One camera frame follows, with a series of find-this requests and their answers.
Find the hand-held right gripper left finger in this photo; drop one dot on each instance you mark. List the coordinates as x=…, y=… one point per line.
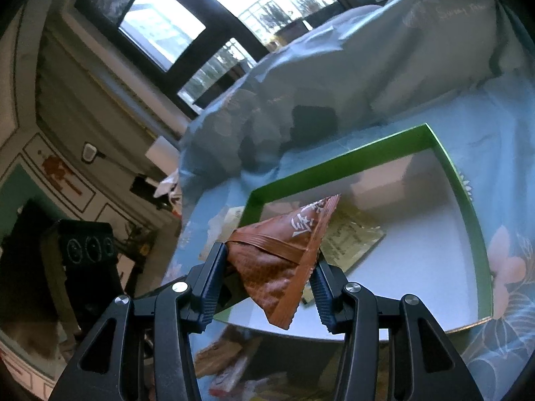
x=207, y=297

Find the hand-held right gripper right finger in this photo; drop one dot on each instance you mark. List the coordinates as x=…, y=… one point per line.
x=324, y=300

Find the brown triangular snack packet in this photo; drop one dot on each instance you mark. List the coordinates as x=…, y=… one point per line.
x=271, y=267

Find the green cardboard box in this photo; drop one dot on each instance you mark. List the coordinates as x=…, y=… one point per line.
x=418, y=267

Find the gold flat snack packet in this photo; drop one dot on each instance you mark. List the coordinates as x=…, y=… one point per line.
x=351, y=242

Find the packets in front of box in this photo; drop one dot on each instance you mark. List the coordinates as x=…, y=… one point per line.
x=301, y=367

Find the pale flat snack packet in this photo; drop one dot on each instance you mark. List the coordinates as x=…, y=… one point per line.
x=223, y=223

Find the red white snack packet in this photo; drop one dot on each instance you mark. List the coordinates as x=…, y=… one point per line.
x=228, y=382

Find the white plastic bag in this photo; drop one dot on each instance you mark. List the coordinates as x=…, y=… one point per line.
x=168, y=190

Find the black appliance with round dials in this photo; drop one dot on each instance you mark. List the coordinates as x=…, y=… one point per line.
x=83, y=255

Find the white paper roll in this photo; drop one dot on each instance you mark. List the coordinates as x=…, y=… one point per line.
x=161, y=156

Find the blue folded quilt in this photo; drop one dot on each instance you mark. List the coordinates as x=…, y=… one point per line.
x=355, y=58

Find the black-framed window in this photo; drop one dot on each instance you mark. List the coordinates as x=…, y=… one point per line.
x=167, y=29

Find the outdoor potted plant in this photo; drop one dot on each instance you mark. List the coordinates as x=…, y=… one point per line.
x=290, y=31

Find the white wall-mounted device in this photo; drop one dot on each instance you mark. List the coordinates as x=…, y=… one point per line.
x=89, y=152

